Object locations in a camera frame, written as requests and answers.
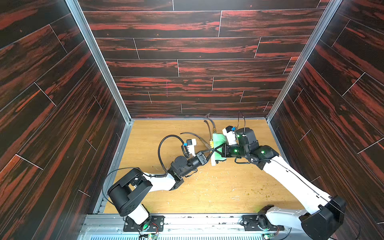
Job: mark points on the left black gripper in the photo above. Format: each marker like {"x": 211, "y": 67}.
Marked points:
{"x": 199, "y": 159}

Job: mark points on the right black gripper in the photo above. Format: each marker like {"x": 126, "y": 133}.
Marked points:
{"x": 225, "y": 150}

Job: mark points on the sickle with yellow label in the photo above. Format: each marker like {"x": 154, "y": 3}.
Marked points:
{"x": 208, "y": 121}

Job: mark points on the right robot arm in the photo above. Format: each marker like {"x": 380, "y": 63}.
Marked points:
{"x": 322, "y": 214}

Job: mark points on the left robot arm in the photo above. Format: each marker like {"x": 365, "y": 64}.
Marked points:
{"x": 128, "y": 193}

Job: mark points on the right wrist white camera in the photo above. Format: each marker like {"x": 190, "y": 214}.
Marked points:
{"x": 230, "y": 133}

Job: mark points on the wrist white camera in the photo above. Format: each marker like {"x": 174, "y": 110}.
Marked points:
{"x": 230, "y": 133}
{"x": 190, "y": 144}

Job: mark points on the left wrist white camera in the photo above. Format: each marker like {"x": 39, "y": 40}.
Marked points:
{"x": 190, "y": 144}

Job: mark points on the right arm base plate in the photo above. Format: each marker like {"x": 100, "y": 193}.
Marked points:
{"x": 258, "y": 223}

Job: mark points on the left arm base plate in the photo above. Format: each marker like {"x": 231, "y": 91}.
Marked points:
{"x": 152, "y": 224}

